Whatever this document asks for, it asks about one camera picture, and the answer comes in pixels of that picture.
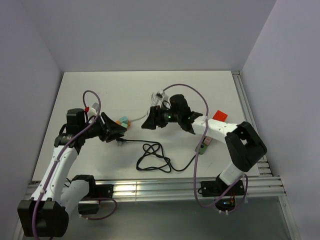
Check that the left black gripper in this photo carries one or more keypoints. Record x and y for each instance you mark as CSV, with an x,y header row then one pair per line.
x,y
110,126

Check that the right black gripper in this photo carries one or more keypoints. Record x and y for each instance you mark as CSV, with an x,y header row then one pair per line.
x,y
154,118

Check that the light blue plug adapter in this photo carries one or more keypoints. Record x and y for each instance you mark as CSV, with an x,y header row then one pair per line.
x,y
123,121

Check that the pink plug adapter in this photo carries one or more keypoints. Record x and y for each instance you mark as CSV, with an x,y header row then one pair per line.
x,y
207,140

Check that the red cube plug adapter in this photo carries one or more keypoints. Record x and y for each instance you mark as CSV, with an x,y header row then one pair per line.
x,y
220,116

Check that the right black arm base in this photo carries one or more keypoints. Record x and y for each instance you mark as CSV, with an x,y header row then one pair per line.
x,y
228,203

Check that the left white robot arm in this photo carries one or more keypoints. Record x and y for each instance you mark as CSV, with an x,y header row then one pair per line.
x,y
47,212

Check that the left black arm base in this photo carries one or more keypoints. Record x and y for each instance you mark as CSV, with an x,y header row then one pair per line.
x,y
88,205

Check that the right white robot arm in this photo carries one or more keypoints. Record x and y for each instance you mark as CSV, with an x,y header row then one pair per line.
x,y
244,145

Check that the green power strip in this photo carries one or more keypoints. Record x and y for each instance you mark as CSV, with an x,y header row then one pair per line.
x,y
201,148

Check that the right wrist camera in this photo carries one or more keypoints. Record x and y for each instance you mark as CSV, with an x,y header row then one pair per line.
x,y
157,98

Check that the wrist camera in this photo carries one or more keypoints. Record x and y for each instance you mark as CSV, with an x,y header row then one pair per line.
x,y
92,110
157,98

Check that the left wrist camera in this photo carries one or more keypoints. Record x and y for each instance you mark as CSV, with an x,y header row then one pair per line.
x,y
92,110

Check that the aluminium mounting rail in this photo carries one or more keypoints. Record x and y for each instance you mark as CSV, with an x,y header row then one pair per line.
x,y
147,190

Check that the aluminium side frame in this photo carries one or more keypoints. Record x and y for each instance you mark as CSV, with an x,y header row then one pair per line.
x,y
266,184

